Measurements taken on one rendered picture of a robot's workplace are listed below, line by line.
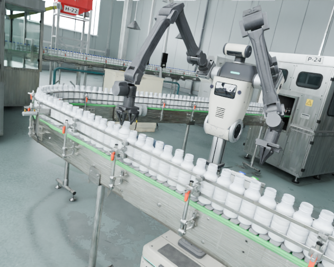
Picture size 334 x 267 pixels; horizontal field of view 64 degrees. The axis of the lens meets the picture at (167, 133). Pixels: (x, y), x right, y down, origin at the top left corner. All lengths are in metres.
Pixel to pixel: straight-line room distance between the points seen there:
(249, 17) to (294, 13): 12.69
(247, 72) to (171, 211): 0.96
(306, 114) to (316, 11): 9.35
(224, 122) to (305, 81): 3.18
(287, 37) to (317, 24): 1.23
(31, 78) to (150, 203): 5.48
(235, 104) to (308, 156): 3.21
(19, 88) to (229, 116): 5.33
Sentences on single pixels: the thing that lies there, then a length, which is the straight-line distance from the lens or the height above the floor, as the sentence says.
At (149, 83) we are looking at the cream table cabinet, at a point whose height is 1.04.
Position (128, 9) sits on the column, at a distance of 12.18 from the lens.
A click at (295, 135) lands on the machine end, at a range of 4.78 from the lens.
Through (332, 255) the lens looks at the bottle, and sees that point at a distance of 1.02.
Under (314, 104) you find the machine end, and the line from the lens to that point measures 4.65.
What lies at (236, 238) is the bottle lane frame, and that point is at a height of 0.95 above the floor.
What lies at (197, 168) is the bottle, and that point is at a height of 1.13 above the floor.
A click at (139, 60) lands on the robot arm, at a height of 1.52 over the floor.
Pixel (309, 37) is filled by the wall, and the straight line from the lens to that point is 13.50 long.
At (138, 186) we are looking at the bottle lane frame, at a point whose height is 0.93.
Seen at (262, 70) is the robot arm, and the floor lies 1.56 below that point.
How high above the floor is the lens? 1.53
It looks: 15 degrees down
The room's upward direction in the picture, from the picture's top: 10 degrees clockwise
